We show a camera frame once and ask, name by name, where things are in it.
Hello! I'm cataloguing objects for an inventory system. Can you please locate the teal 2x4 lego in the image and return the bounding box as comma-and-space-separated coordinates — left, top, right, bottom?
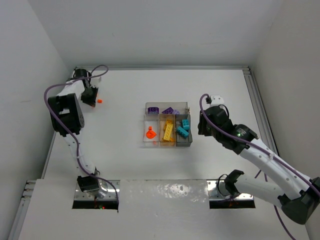
176, 126, 189, 139

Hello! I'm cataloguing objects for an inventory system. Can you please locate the metal base plate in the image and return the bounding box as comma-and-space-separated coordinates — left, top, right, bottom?
73, 180, 120, 201
206, 177, 254, 202

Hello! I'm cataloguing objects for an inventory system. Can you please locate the purple printed lego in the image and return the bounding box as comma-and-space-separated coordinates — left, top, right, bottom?
147, 106, 160, 115

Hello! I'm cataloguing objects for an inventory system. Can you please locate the white front cover panel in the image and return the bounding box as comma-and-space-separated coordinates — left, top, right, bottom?
19, 178, 309, 240

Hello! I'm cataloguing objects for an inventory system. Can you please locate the amber plastic container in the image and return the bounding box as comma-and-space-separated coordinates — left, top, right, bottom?
158, 114, 176, 147

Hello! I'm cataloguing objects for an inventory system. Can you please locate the grey plastic container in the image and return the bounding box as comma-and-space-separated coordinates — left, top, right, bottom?
175, 114, 193, 147

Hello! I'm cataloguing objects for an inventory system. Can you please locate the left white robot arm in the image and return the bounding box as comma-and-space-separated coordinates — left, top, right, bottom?
47, 68, 101, 194

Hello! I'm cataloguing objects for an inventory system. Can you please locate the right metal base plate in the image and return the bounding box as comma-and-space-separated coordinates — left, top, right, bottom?
206, 177, 254, 202

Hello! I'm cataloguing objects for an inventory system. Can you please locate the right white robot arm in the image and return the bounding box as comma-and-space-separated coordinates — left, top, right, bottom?
198, 105, 320, 225

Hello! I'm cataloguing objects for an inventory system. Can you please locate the purple slope lego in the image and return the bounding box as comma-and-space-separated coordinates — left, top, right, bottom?
161, 107, 175, 115

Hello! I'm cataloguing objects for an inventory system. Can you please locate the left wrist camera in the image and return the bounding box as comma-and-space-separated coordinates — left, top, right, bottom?
91, 76, 102, 88

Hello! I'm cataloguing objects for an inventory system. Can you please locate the clear front-left container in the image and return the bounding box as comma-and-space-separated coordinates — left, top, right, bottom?
143, 120, 160, 148

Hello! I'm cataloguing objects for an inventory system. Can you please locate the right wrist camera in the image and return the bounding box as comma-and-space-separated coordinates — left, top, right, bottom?
208, 94, 225, 106

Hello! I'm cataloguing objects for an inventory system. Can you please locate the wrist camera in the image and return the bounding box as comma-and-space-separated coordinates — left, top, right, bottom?
91, 76, 102, 88
208, 94, 225, 106

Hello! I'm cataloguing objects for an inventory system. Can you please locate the teal round lego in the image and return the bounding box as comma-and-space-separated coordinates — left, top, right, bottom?
181, 119, 190, 131

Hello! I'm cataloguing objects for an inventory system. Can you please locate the long yellow lego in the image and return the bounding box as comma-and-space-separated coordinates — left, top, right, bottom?
163, 123, 174, 142

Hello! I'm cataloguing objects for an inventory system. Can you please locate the orange lego cluster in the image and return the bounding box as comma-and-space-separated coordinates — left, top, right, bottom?
145, 126, 157, 139

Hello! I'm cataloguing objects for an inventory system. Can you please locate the rear aluminium rail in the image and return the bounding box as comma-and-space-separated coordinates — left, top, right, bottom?
74, 65, 251, 72

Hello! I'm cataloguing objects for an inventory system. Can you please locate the clear rear container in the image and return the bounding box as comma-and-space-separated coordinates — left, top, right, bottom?
144, 102, 190, 116

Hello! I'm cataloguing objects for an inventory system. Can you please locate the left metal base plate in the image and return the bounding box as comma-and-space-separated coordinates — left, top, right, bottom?
73, 180, 120, 201

